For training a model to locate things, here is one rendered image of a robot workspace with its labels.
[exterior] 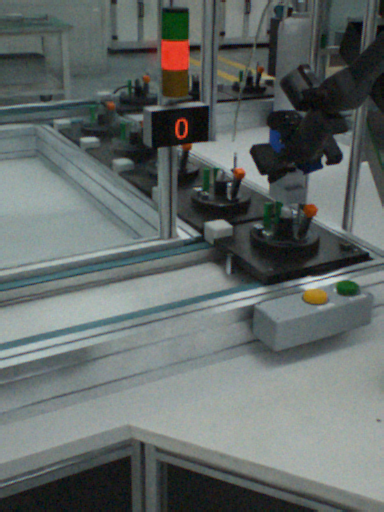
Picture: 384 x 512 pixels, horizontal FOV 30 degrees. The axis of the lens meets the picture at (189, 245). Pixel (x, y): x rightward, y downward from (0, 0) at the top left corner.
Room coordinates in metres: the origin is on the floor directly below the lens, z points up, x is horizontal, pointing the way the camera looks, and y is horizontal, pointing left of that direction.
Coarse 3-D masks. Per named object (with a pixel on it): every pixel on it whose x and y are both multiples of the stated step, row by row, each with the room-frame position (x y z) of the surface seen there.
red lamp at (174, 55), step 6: (162, 42) 1.32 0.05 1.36; (168, 42) 1.31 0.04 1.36; (174, 42) 1.31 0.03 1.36; (180, 42) 1.31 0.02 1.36; (186, 42) 1.32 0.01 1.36; (162, 48) 1.32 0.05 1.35; (168, 48) 1.31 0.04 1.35; (174, 48) 1.31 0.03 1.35; (180, 48) 1.31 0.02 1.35; (186, 48) 1.32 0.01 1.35; (162, 54) 1.32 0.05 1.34; (168, 54) 1.31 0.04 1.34; (174, 54) 1.31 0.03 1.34; (180, 54) 1.31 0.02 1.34; (186, 54) 1.32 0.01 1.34; (162, 60) 1.32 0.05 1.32; (168, 60) 1.31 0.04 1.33; (174, 60) 1.31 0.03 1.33; (180, 60) 1.31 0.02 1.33; (186, 60) 1.32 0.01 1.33; (162, 66) 1.32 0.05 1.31; (168, 66) 1.31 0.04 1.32; (174, 66) 1.31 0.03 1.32; (180, 66) 1.31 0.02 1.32; (186, 66) 1.32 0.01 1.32
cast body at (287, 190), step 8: (288, 168) 1.30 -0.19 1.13; (296, 168) 1.33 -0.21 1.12; (288, 176) 1.30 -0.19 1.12; (296, 176) 1.30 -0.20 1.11; (272, 184) 1.33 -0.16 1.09; (280, 184) 1.30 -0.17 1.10; (288, 184) 1.30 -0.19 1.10; (296, 184) 1.31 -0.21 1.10; (272, 192) 1.32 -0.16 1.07; (280, 192) 1.30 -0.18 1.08; (288, 192) 1.28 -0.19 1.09; (296, 192) 1.29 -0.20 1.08; (304, 192) 1.30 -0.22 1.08; (280, 200) 1.30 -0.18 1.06; (288, 200) 1.28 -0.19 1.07; (296, 200) 1.29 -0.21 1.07; (304, 200) 1.30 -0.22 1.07
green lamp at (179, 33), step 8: (168, 16) 1.31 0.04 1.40; (176, 16) 1.31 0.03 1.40; (184, 16) 1.31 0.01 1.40; (168, 24) 1.31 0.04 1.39; (176, 24) 1.31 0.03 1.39; (184, 24) 1.31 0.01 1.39; (168, 32) 1.31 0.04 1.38; (176, 32) 1.31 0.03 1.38; (184, 32) 1.31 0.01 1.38; (168, 40) 1.31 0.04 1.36; (176, 40) 1.31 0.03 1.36; (184, 40) 1.31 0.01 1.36
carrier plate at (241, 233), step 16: (240, 224) 1.41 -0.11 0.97; (224, 240) 1.32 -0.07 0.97; (240, 240) 1.32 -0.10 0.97; (320, 240) 1.33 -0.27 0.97; (336, 240) 1.33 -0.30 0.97; (240, 256) 1.24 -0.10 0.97; (256, 256) 1.24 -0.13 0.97; (272, 256) 1.24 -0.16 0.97; (288, 256) 1.25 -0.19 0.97; (304, 256) 1.25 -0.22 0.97; (320, 256) 1.25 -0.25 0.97; (336, 256) 1.25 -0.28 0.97; (352, 256) 1.25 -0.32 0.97; (368, 256) 1.27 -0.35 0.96; (256, 272) 1.19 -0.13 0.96; (272, 272) 1.17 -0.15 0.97; (288, 272) 1.18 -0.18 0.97; (304, 272) 1.20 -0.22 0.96
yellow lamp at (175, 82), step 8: (168, 72) 1.31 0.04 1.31; (176, 72) 1.31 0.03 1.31; (184, 72) 1.32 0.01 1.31; (168, 80) 1.31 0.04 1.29; (176, 80) 1.31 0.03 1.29; (184, 80) 1.32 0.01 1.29; (168, 88) 1.31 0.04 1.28; (176, 88) 1.31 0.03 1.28; (184, 88) 1.32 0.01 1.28; (168, 96) 1.31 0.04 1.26; (176, 96) 1.31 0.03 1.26; (184, 96) 1.32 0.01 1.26
